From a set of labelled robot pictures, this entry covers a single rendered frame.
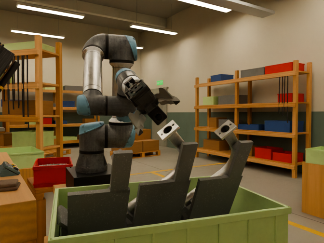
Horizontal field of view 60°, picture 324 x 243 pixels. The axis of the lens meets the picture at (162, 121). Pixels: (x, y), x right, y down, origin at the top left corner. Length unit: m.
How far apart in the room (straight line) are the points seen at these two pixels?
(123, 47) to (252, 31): 6.26
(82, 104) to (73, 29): 10.40
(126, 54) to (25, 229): 0.82
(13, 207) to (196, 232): 0.68
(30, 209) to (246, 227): 0.76
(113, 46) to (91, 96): 0.35
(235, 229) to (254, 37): 6.74
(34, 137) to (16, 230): 3.23
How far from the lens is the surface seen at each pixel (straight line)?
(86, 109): 1.04
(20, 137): 4.51
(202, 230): 0.74
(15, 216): 1.17
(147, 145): 7.89
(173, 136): 0.73
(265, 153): 6.26
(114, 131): 1.34
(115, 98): 1.05
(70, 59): 11.13
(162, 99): 0.85
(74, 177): 1.29
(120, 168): 0.68
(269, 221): 0.84
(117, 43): 1.33
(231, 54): 7.79
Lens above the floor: 1.22
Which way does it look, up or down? 2 degrees down
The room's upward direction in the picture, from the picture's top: straight up
